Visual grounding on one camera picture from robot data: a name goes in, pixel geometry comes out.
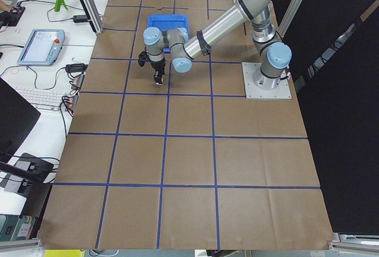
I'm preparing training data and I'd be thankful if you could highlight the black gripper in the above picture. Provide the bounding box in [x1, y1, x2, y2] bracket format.
[149, 58, 165, 85]

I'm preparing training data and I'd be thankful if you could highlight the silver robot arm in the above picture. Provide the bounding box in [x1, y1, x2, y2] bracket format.
[138, 0, 292, 91]

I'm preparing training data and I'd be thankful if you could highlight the blue plastic tray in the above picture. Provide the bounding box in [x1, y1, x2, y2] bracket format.
[143, 14, 189, 44]

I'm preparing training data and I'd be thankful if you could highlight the black power adapter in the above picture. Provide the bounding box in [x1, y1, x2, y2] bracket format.
[72, 15, 88, 23]

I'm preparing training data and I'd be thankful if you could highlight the white keyboard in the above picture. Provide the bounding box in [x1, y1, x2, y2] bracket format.
[15, 87, 72, 112]

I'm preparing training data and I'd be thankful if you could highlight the teach pendant tablet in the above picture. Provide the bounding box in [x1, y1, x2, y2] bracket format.
[17, 29, 65, 66]

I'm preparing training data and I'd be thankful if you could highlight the green grabber reach tool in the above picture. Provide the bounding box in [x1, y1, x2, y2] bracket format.
[54, 0, 68, 12]

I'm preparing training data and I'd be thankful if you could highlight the black monitor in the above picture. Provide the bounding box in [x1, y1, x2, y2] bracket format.
[0, 79, 41, 163]

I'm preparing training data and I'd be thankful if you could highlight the black monitor stand base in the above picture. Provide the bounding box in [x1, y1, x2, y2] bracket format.
[15, 153, 54, 183]

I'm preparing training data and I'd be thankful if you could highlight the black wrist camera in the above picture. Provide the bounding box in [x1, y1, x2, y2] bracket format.
[138, 51, 149, 67]

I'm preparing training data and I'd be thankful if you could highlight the aluminium frame post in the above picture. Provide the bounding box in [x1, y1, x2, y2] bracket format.
[79, 0, 104, 35]

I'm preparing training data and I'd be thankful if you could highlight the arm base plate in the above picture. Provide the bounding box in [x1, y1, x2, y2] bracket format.
[242, 62, 292, 99]

